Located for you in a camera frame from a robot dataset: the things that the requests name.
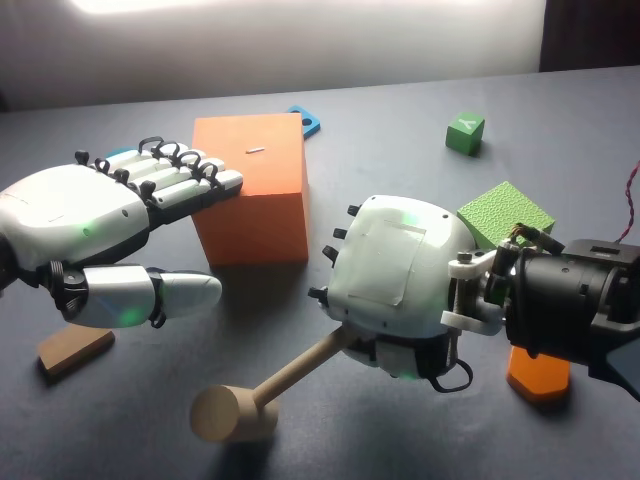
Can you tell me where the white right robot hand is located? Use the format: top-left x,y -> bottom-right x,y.
307,194 -> 477,381

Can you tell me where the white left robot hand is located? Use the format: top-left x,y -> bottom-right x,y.
0,136 -> 245,330

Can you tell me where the wooden mallet with white grip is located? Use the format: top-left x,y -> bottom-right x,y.
189,327 -> 366,444

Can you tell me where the large orange cube block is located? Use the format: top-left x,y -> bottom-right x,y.
191,112 -> 309,267

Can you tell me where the tan wooden triangle block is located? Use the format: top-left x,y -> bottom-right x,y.
35,324 -> 116,377

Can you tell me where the blue piece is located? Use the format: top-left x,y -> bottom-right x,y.
286,104 -> 321,140

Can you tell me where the orange hexagon block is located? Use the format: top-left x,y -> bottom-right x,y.
505,346 -> 571,404

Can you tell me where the large green textured cube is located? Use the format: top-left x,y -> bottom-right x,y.
457,181 -> 557,251

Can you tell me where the small green letter cube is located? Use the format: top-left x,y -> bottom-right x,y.
445,111 -> 487,156

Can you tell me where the grey table cloth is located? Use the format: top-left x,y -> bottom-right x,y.
0,64 -> 640,480

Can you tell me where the dark curtain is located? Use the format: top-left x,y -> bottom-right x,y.
538,0 -> 640,73

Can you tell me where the thin red cable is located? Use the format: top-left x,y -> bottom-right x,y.
618,159 -> 640,245

